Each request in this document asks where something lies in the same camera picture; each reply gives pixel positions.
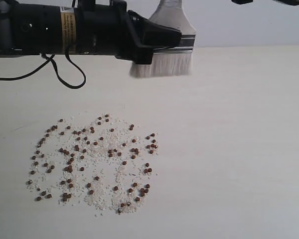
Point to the white wooden paint brush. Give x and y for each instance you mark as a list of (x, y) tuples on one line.
[(176, 61)]

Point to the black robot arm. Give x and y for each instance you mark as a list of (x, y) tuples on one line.
[(30, 29)]

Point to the beans and rice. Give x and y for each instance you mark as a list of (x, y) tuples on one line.
[(105, 164)]

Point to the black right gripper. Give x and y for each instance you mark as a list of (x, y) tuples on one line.
[(96, 29)]

